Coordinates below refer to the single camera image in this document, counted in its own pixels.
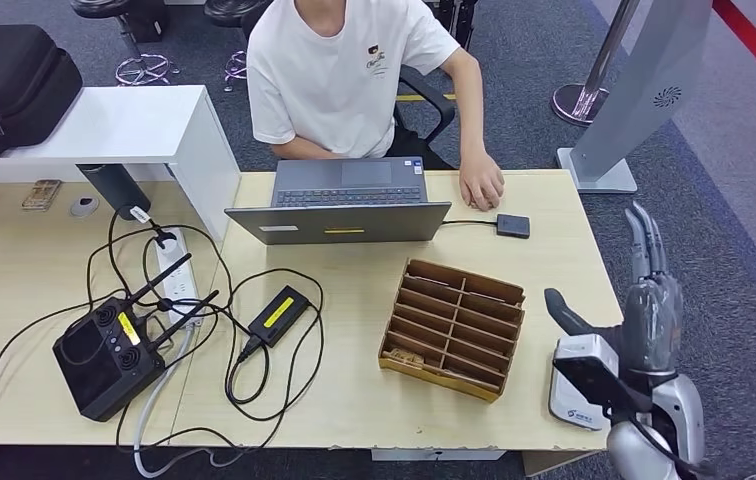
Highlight person's left hand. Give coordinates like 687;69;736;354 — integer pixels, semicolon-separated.
458;150;506;213

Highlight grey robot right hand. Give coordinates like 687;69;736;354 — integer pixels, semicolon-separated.
543;200;685;379

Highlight grey white card reader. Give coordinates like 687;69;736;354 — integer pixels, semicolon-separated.
548;367;611;433

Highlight wooden slotted card rack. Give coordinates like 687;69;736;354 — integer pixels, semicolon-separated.
377;258;526;404

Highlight person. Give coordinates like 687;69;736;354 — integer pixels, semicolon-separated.
246;0;506;213

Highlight gold hotel key card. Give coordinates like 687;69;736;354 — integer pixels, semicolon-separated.
387;349;427;370
20;179;63;213

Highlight small black box device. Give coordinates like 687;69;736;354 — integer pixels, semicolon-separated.
495;213;532;240

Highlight black office chair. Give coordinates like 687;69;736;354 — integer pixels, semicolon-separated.
394;64;457;146

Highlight grey laptop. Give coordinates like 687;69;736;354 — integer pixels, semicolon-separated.
224;156;453;247

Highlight black humanoid robot legs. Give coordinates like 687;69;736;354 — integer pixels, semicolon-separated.
437;0;480;52

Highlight grey slanted kiosk stand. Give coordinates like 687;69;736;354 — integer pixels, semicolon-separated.
555;0;715;195

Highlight black adapter with yellow label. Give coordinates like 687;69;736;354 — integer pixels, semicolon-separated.
247;285;312;350

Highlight white under-desk drawer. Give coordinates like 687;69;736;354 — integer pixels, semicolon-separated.
369;449;506;463

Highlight black stool chrome base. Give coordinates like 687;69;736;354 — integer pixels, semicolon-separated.
204;0;275;93
70;0;181;88

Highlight white power strip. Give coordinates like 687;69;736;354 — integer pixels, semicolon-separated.
154;228;205;329

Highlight white desk shelf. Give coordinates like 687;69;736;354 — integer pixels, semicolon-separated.
0;84;243;243

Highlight black box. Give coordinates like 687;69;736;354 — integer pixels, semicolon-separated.
124;0;169;43

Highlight black cylinder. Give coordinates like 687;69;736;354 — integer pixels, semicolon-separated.
76;163;153;222

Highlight black controller with antennas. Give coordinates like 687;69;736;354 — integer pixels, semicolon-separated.
51;252;220;423

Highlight black hard carry case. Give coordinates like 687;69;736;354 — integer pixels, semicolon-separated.
0;25;84;164

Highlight chrome stanchion post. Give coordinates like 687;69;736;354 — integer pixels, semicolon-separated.
550;0;642;127

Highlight black cable with white tag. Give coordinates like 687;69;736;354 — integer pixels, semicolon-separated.
106;205;179;251

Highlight grey desk cable grommet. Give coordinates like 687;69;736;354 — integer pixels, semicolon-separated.
69;195;101;219

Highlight white power cable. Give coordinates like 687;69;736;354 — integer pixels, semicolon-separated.
132;326;248;480

